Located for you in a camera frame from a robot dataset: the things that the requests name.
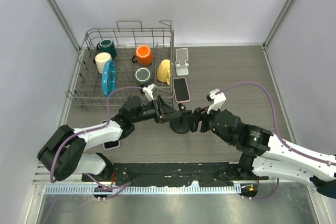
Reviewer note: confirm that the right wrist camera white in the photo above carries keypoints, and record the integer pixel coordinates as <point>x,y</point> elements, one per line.
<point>216,98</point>

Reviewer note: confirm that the phone in pink case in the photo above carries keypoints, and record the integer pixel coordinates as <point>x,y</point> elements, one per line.
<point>181,91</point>

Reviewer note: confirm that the orange mug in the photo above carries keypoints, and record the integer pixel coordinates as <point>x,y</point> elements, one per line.
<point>143,55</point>

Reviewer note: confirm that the blue dotted plate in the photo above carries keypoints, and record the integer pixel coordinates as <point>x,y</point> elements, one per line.
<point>108,80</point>

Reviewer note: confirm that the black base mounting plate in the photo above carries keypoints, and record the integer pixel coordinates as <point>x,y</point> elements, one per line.
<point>207,174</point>

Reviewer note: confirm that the phone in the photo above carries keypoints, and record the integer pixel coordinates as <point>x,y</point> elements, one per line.
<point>181,91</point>
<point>111,145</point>

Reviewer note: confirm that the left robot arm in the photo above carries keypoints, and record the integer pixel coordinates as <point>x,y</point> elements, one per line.
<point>64,153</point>

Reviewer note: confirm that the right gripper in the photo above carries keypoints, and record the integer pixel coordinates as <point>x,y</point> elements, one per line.
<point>199,114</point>

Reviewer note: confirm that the dark green mug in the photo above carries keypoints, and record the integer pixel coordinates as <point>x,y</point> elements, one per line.
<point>107,45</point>

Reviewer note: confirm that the yellow mug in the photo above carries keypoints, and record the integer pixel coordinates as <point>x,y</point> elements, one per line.
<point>164,72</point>

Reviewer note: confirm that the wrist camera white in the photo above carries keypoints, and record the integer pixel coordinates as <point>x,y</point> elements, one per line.
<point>148,92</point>
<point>216,98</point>

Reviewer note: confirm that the white folding phone stand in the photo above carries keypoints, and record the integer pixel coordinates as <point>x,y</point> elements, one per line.
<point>181,61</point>

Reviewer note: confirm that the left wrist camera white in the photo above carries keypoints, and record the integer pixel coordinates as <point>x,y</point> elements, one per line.
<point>148,92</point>

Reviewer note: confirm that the black round-base phone stand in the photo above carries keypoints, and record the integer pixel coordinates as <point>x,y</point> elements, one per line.
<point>180,125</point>

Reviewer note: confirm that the white slotted cable duct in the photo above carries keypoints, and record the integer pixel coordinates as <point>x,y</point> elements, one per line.
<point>132,190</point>

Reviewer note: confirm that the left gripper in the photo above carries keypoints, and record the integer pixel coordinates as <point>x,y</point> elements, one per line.
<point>163,112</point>

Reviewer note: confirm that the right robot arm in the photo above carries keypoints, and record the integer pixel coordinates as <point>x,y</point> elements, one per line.
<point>265,154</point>

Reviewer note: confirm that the cream ribbed mug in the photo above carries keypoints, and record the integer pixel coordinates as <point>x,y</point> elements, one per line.
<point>101,59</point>

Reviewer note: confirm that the grey wire dish rack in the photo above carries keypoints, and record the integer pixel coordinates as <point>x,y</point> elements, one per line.
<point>85,89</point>

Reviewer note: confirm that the grey mug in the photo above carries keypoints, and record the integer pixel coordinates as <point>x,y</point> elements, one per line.
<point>144,77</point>

